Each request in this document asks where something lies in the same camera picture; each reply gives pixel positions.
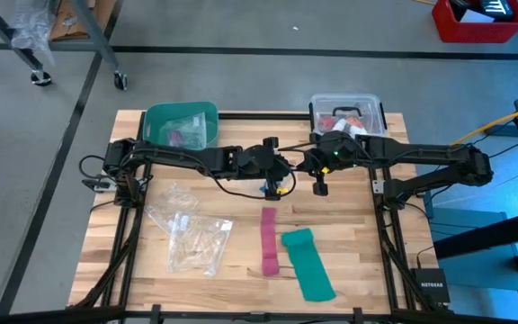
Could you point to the grey metal wheeled cart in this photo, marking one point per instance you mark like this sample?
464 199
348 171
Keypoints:
95 31

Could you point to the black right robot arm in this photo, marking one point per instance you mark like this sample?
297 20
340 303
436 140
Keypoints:
421 153

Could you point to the green bandage strip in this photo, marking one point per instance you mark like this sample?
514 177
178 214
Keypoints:
308 270

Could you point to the black device in crate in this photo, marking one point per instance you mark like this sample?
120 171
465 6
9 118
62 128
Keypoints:
493 8

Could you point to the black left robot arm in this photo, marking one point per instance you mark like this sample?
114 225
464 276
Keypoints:
173 155

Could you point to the silver metal bracket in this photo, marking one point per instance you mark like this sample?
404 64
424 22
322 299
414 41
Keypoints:
378 186

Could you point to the brown cardboard box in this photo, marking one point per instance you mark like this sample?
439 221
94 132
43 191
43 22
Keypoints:
63 22

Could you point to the black Netgear network switch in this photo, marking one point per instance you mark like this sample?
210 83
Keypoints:
431 287

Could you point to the red plastic crate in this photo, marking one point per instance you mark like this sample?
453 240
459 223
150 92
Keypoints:
479 32

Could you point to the clear plastic zip bag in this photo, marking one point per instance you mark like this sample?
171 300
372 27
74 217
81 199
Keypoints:
191 130
200 245

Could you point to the teal plastic bin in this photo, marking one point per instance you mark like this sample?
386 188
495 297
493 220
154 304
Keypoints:
155 121

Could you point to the clear lidded plastic container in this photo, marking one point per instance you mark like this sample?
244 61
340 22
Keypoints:
367 105

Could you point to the black aluminium table frame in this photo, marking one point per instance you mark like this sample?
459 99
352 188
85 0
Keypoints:
263 116

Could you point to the white power adapter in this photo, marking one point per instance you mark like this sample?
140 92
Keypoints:
99 184

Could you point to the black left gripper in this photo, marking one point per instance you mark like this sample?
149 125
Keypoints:
265 164

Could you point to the clear plastic wrap bundle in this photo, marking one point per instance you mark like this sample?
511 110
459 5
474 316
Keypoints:
29 24

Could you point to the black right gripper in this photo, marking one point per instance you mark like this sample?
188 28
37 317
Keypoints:
335 155

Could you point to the crumpled clear plastic bag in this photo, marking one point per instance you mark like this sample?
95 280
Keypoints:
171 202

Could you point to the pink bandage roll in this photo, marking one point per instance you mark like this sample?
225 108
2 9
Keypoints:
269 238

